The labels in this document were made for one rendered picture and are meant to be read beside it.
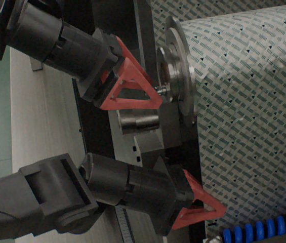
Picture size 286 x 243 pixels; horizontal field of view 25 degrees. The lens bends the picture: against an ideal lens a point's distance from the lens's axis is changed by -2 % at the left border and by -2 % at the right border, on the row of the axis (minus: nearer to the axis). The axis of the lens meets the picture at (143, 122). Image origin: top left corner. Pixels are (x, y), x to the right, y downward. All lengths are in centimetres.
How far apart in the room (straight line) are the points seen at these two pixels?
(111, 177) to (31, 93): 94
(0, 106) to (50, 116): 230
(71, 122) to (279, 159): 75
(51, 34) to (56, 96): 90
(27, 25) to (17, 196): 20
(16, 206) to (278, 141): 35
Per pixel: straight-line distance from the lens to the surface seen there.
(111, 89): 77
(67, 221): 74
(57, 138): 146
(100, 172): 78
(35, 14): 76
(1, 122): 365
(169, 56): 80
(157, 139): 91
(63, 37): 77
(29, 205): 73
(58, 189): 75
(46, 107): 161
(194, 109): 78
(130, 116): 87
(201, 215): 86
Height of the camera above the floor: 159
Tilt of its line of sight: 28 degrees down
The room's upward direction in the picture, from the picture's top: 7 degrees counter-clockwise
